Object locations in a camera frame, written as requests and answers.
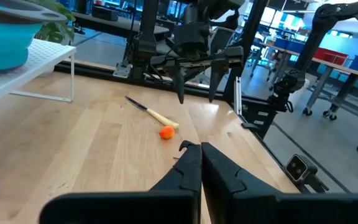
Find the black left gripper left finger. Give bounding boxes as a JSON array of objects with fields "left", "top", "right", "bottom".
[{"left": 39, "top": 140, "right": 202, "bottom": 224}]

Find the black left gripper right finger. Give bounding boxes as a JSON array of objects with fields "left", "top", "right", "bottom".
[{"left": 201, "top": 142, "right": 358, "bottom": 224}]

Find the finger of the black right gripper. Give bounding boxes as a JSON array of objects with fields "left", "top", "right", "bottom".
[
  {"left": 209, "top": 58, "right": 229, "bottom": 103},
  {"left": 166, "top": 65, "right": 186, "bottom": 105}
]

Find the orange fruit piece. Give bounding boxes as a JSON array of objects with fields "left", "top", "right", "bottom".
[{"left": 158, "top": 125, "right": 176, "bottom": 140}]

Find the blue collapsible bowl grey rim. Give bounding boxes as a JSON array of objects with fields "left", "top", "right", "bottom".
[{"left": 0, "top": 0, "right": 68, "bottom": 77}]

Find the black table clamp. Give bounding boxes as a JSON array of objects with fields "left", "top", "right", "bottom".
[{"left": 240, "top": 121, "right": 260, "bottom": 131}]

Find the dark background table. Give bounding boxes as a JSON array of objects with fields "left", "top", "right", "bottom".
[{"left": 73, "top": 5, "right": 170, "bottom": 40}]

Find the grey legged table with bins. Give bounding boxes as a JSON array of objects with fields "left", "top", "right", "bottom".
[{"left": 250, "top": 37, "right": 358, "bottom": 153}]

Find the green potted plant white pot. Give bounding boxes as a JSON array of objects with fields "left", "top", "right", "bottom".
[{"left": 26, "top": 0, "right": 76, "bottom": 44}]

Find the white perforated metal shelf riser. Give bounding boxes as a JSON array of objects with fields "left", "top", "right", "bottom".
[{"left": 0, "top": 39, "right": 77, "bottom": 205}]

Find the silver aluminium bracket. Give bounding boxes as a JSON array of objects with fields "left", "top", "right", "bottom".
[{"left": 233, "top": 76, "right": 244, "bottom": 116}]

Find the knife with wooden handle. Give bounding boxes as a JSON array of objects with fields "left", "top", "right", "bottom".
[{"left": 124, "top": 95, "right": 180, "bottom": 129}]

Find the black aluminium table frame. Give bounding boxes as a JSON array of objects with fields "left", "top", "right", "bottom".
[{"left": 54, "top": 0, "right": 351, "bottom": 195}]

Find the small black table camera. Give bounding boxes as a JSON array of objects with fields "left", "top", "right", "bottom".
[{"left": 284, "top": 154, "right": 331, "bottom": 194}]

